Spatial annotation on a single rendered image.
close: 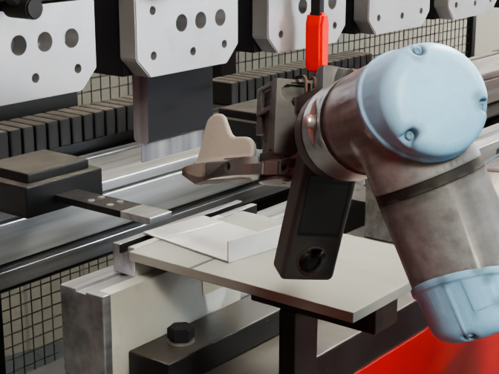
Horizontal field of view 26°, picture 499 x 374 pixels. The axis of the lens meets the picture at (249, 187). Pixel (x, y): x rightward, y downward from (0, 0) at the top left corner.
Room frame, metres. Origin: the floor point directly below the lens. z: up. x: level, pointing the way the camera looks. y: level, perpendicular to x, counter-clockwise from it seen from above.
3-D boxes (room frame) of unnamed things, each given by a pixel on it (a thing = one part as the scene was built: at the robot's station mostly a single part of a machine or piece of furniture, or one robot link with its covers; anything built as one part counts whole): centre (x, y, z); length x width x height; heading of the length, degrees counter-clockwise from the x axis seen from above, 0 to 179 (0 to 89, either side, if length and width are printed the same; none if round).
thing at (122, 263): (1.11, 0.06, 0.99); 0.20 x 0.03 x 0.03; 142
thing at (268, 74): (1.95, -0.08, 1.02); 0.44 x 0.06 x 0.04; 142
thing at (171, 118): (1.09, 0.08, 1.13); 0.10 x 0.02 x 0.10; 142
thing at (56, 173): (1.20, 0.20, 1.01); 0.26 x 0.12 x 0.05; 52
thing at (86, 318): (1.14, 0.04, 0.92); 0.39 x 0.06 x 0.10; 142
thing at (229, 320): (1.09, 0.01, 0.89); 0.30 x 0.05 x 0.03; 142
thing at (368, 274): (1.00, -0.04, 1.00); 0.26 x 0.18 x 0.01; 52
